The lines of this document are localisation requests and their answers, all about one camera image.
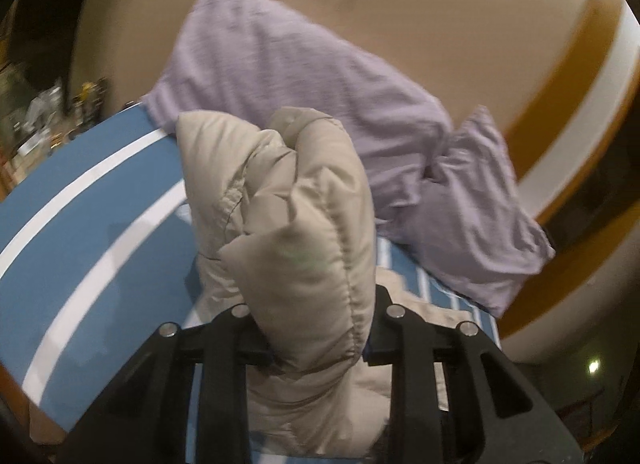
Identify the beige puffer jacket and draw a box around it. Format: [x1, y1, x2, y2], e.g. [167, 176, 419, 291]
[176, 108, 454, 458]

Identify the blue white striped bedsheet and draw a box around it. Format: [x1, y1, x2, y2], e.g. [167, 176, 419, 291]
[1, 106, 500, 463]

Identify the right lavender pillow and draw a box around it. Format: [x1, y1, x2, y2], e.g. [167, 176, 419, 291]
[387, 106, 555, 318]

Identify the lavender pillow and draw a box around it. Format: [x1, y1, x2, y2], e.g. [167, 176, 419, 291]
[387, 106, 555, 318]
[142, 0, 454, 225]

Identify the left lavender pillow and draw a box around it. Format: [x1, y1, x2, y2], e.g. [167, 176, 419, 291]
[142, 0, 454, 225]

